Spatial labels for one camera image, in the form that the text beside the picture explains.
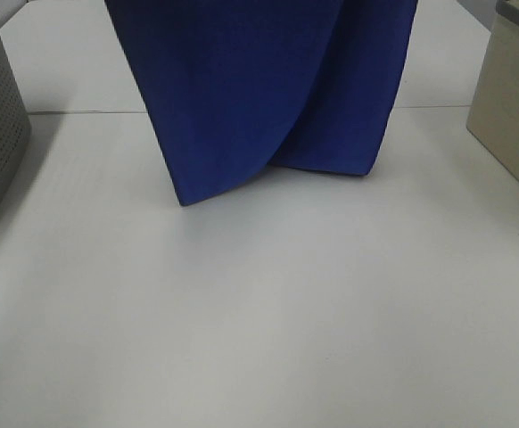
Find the blue towel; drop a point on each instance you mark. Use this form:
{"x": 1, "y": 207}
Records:
{"x": 234, "y": 86}

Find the beige storage box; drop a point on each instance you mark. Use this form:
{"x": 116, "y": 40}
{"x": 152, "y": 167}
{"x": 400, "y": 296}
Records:
{"x": 494, "y": 115}

